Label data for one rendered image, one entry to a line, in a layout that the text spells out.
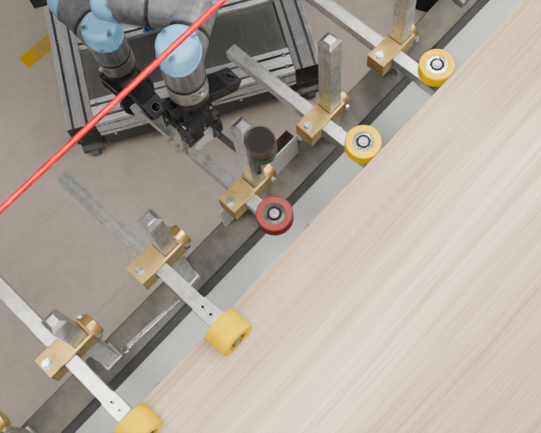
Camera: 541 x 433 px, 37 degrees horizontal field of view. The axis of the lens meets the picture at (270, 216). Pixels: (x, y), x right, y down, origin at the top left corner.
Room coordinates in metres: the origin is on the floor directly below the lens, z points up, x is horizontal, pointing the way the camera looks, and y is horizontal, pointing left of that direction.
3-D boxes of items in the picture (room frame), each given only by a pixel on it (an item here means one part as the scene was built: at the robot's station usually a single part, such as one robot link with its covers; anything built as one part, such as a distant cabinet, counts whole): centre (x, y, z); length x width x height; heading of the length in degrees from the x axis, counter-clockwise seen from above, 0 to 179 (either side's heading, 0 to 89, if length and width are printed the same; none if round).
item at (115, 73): (0.93, 0.25, 1.05); 0.08 x 0.08 x 0.05
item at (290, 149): (0.72, 0.01, 0.75); 0.26 x 0.01 x 0.10; 126
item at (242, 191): (0.66, 0.03, 0.85); 0.14 x 0.06 x 0.05; 126
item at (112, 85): (0.94, 0.25, 0.97); 0.09 x 0.08 x 0.12; 36
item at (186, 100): (0.72, 0.09, 1.24); 0.08 x 0.08 x 0.05
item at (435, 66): (0.84, -0.43, 0.85); 0.08 x 0.08 x 0.11
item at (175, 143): (0.80, 0.15, 0.87); 0.09 x 0.07 x 0.02; 36
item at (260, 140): (0.64, -0.01, 1.03); 0.06 x 0.06 x 0.22; 36
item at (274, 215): (0.57, -0.01, 0.85); 0.08 x 0.08 x 0.11
